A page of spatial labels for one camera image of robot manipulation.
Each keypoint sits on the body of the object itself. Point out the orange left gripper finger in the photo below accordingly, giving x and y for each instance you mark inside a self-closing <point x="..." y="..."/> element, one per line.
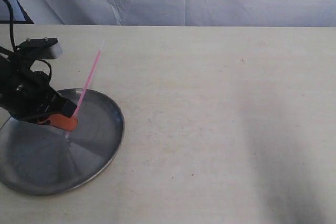
<point x="68" y="108"/>
<point x="58" y="121"/>

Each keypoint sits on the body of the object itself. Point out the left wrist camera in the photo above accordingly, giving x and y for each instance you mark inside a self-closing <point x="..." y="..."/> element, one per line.
<point x="43" y="48"/>

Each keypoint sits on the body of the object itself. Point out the pink glow stick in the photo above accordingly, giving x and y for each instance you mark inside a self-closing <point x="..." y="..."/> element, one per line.
<point x="88" y="80"/>

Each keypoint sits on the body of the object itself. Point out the dark object behind table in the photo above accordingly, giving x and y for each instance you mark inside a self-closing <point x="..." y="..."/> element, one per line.
<point x="20" y="16"/>

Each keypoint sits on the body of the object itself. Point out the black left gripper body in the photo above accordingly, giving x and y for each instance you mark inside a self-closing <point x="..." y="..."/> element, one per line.
<point x="26" y="94"/>

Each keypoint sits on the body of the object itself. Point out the round metal plate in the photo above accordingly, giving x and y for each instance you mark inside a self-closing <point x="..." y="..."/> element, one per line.
<point x="43" y="160"/>

